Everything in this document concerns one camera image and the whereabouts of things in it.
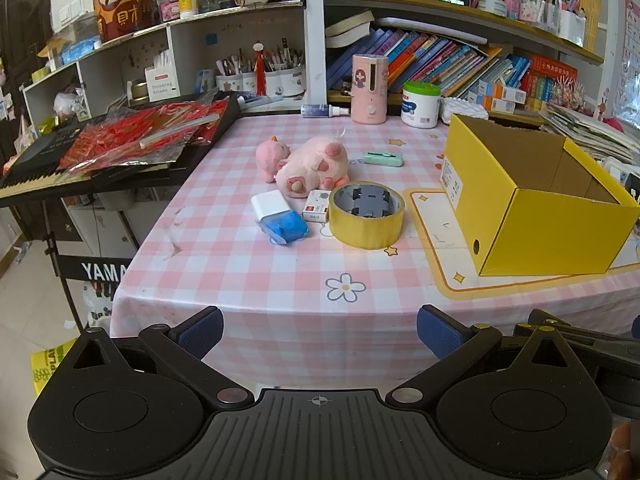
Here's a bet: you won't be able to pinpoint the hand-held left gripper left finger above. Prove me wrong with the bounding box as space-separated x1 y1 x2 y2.
50 306 253 408

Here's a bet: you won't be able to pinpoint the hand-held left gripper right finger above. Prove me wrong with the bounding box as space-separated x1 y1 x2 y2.
385 305 596 406

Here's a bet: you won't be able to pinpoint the yellow cardboard box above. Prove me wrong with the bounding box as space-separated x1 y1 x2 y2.
439 113 640 277

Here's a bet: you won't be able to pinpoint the yellow tape roll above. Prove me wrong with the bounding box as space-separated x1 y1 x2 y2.
328 180 406 251

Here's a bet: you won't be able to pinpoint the blue plastic packet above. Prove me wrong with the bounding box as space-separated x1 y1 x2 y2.
257 212 309 246

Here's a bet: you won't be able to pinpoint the grey toy car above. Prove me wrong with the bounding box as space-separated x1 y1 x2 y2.
348 186 392 218

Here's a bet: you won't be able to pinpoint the pink checked tablecloth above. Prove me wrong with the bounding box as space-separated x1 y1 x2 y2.
110 110 640 391

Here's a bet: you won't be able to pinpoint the black keyboard stand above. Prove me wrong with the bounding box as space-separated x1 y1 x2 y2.
42 195 141 333

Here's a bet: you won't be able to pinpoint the yellow plastic bag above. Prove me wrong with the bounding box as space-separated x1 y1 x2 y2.
31 340 76 396

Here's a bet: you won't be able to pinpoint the small white box red label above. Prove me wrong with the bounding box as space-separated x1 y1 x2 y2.
302 190 331 223

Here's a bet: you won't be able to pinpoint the pink plush pig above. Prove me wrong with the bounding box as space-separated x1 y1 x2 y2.
256 135 350 198

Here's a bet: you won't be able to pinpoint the stack of papers and booklets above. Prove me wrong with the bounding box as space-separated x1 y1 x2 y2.
537 102 640 166

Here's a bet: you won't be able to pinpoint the red foil decoration packets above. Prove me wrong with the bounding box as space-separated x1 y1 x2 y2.
59 100 230 177

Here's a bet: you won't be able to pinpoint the white cotton pads pack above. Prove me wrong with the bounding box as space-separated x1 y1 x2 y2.
440 96 490 126

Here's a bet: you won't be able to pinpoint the white tub green lid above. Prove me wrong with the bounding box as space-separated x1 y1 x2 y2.
401 81 442 129

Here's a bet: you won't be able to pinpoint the black electronic keyboard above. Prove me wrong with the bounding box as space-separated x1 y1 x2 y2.
0 91 242 209

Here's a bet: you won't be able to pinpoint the white orange small box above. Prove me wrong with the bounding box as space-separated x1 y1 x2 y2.
467 92 516 115
480 80 528 103

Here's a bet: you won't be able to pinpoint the white drinking straws box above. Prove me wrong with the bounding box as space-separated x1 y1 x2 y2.
145 52 182 103

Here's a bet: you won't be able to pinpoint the pink cylindrical dispenser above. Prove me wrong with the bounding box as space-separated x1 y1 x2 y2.
350 53 389 124

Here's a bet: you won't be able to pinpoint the white pen holder with pens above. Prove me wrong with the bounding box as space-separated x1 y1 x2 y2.
215 45 307 102

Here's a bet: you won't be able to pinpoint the red tassel ornament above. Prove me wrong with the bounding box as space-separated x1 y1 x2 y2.
252 42 268 97

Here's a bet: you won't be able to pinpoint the red boxed book set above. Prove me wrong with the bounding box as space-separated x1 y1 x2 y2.
525 55 578 111

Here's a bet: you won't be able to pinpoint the row of colourful books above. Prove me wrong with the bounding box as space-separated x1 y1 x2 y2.
325 27 533 101

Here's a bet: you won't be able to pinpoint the blue packets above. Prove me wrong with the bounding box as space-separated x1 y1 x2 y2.
60 35 103 63

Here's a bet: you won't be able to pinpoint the white organizer with markers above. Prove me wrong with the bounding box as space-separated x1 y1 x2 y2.
542 2 587 47

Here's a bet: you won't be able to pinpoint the white shelf unit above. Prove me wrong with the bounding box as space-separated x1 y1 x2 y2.
22 0 608 126

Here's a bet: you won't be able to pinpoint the orange figure printed box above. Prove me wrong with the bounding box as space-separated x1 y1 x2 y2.
91 0 161 43

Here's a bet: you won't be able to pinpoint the wall poster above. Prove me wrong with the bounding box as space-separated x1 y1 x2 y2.
607 0 640 126

